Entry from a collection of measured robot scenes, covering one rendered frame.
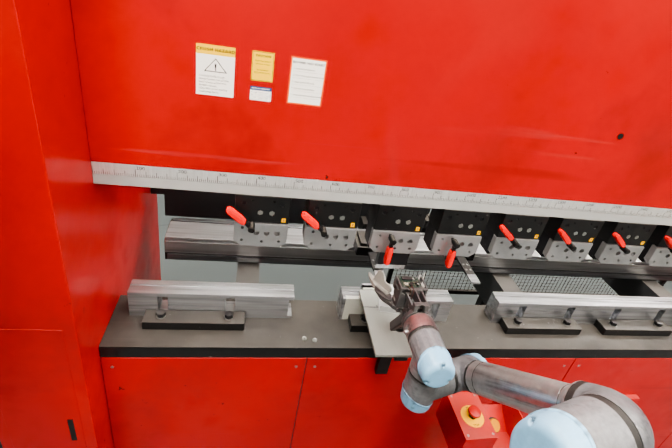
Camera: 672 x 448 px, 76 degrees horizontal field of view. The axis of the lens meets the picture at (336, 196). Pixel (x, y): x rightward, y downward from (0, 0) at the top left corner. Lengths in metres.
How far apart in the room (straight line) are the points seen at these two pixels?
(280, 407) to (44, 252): 0.91
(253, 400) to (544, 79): 1.30
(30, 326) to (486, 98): 1.25
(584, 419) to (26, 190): 1.05
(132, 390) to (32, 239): 0.66
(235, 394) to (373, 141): 0.93
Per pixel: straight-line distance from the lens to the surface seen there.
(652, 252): 1.84
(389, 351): 1.29
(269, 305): 1.43
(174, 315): 1.45
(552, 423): 0.75
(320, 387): 1.56
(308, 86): 1.06
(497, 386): 1.03
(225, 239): 1.61
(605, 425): 0.79
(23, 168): 1.02
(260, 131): 1.09
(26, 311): 1.25
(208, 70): 1.06
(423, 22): 1.08
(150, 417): 1.68
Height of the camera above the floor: 1.93
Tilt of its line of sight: 29 degrees down
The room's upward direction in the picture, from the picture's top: 11 degrees clockwise
